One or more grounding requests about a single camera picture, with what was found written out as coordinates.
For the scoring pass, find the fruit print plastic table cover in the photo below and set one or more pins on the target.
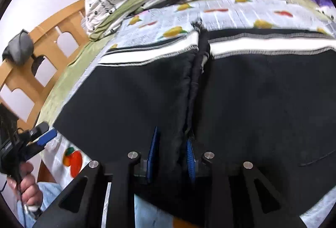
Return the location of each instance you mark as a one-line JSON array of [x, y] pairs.
[[236, 12]]

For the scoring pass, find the wooden bed frame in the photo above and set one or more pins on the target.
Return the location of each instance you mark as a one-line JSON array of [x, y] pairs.
[[45, 38]]

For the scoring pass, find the grey cloth on bed frame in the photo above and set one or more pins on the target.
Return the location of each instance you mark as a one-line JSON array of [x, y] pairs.
[[19, 49]]

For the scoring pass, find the person's left hand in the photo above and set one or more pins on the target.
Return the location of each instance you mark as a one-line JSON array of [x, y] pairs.
[[28, 191]]

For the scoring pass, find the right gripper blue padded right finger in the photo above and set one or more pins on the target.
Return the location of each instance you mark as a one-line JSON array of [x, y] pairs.
[[190, 160]]

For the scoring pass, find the black pants with white stripe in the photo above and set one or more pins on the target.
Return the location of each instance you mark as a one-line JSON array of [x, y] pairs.
[[210, 112]]

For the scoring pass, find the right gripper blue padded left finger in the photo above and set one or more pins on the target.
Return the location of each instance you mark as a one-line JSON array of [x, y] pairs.
[[151, 154]]

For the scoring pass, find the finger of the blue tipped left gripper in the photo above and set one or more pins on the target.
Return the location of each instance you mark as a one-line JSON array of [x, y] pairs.
[[43, 139]]

